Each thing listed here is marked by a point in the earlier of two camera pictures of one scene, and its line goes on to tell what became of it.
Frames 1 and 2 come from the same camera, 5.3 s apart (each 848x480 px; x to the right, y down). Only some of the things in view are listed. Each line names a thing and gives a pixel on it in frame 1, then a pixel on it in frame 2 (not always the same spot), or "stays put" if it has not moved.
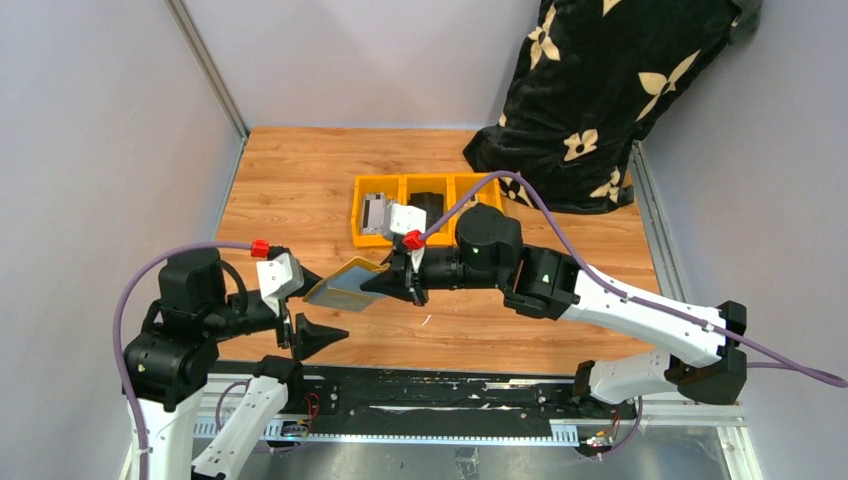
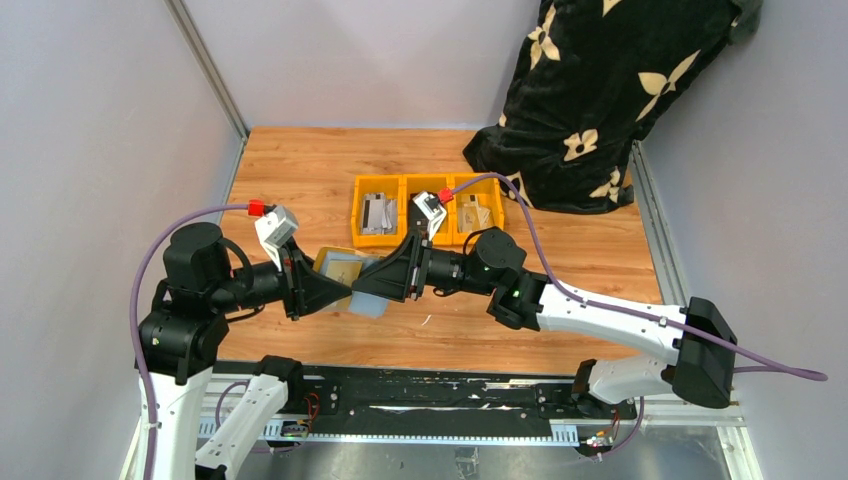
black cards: [432, 203] → [418, 220]
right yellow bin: [460, 184] stays put
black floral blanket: [588, 78] stays put
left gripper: [307, 336] → [304, 288]
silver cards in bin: [376, 215] stays put
